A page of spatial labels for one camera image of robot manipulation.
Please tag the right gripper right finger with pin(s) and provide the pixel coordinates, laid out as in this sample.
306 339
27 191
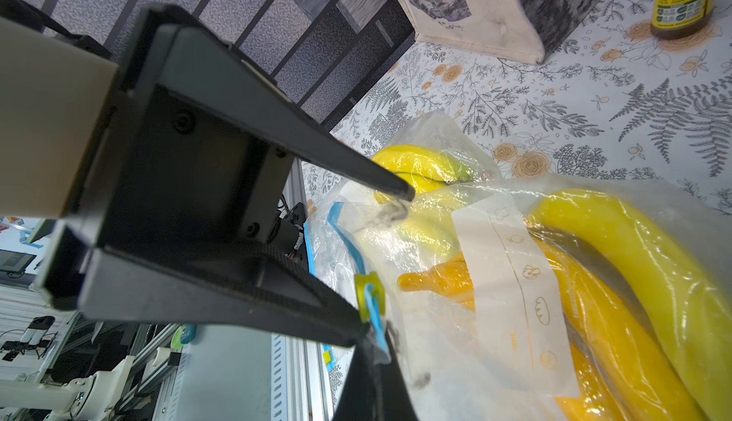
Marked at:
393 400

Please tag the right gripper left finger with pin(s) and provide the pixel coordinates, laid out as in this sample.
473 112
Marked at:
359 400

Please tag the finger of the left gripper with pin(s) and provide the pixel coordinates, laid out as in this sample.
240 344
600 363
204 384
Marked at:
199 69
246 284

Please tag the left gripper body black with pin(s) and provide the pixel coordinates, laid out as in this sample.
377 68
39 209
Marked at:
164 171

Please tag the clear zip-top bag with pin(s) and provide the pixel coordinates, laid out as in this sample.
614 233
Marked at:
347 236

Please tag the banana bunch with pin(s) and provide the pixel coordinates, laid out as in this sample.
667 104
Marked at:
570 301
427 170

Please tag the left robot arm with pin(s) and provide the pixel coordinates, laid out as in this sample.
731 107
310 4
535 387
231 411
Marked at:
34 15

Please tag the beige canvas tote bag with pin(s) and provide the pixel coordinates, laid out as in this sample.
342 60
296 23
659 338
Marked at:
525 31

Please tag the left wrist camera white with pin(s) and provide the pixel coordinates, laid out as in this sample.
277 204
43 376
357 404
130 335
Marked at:
46 123

